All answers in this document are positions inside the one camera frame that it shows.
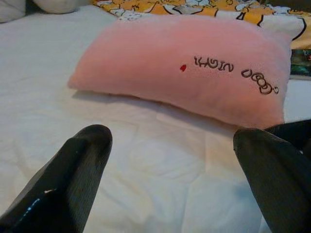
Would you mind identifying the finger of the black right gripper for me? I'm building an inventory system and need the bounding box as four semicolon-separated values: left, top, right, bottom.
264;119;311;157

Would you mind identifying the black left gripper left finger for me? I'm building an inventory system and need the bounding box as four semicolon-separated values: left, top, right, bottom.
0;124;113;233

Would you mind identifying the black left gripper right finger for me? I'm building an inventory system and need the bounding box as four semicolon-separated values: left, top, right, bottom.
232;128;311;233

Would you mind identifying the dark green red book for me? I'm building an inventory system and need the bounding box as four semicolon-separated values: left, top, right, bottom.
290;48;311;76

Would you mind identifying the pink pillow with black lettering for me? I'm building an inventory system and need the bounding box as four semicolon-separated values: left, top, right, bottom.
67;16;292;129

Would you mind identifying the yellow egg print blanket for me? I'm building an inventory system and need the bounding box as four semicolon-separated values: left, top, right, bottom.
91;0;311;50

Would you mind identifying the white quilted mattress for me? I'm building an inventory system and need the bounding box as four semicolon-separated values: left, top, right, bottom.
0;4;311;233

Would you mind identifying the white plush cushion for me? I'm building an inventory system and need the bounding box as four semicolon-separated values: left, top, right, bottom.
32;0;81;14
0;0;27;24

